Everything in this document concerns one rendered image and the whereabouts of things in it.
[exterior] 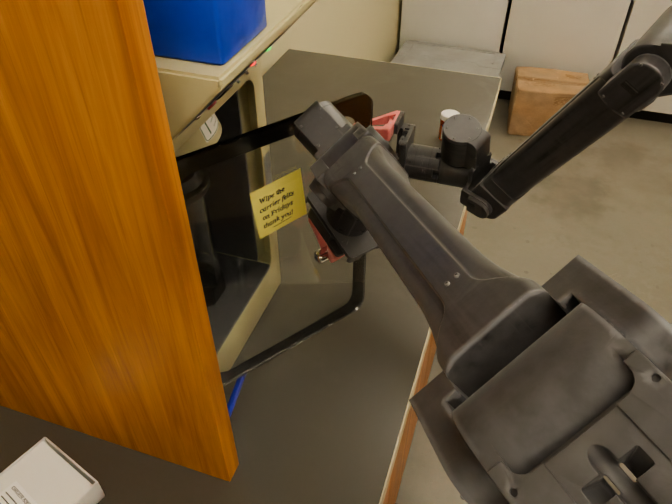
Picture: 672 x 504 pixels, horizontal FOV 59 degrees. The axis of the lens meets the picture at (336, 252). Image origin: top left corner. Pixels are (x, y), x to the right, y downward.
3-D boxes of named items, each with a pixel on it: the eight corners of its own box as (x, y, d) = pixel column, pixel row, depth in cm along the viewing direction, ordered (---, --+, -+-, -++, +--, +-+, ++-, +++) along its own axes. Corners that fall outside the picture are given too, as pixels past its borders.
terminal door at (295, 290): (203, 393, 89) (147, 167, 63) (361, 303, 103) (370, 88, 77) (205, 396, 89) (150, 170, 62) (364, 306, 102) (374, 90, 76)
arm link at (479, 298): (522, 549, 26) (724, 391, 24) (447, 492, 23) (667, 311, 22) (328, 209, 64) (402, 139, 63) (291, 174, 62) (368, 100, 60)
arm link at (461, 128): (486, 223, 93) (517, 188, 96) (495, 178, 83) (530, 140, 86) (424, 185, 98) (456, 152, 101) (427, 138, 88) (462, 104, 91)
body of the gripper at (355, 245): (346, 266, 72) (364, 236, 66) (302, 202, 75) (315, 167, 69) (387, 245, 75) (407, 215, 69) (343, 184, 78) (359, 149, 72)
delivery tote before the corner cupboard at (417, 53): (383, 119, 353) (386, 65, 331) (402, 89, 383) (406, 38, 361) (485, 137, 337) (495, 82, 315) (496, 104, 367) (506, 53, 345)
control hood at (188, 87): (129, 156, 61) (104, 62, 54) (260, 38, 84) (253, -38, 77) (232, 176, 58) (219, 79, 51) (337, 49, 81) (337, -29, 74)
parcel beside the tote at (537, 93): (506, 135, 339) (516, 88, 321) (505, 108, 363) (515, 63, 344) (580, 143, 333) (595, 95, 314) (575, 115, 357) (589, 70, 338)
